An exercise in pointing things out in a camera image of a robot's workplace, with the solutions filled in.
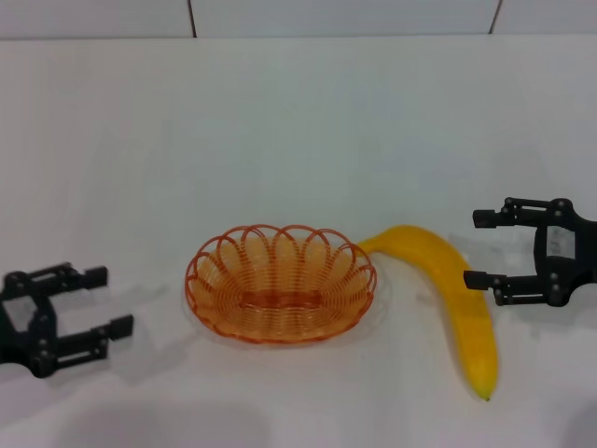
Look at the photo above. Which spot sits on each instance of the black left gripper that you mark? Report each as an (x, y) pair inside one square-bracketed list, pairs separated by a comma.
[(28, 326)]

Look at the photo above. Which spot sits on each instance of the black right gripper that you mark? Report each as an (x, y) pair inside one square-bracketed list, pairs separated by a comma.
[(576, 261)]

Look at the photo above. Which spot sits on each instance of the yellow banana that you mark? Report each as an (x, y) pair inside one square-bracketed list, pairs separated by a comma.
[(466, 303)]

